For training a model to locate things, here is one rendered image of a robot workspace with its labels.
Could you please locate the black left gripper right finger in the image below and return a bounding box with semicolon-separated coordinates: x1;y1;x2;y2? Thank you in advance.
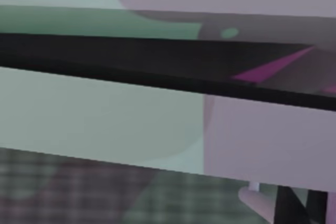
306;189;329;224

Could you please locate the grey plastic handle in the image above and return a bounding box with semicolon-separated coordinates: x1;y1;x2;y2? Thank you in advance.
237;181;275;224

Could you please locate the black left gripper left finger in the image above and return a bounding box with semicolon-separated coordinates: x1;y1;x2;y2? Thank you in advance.
274;185;311;224

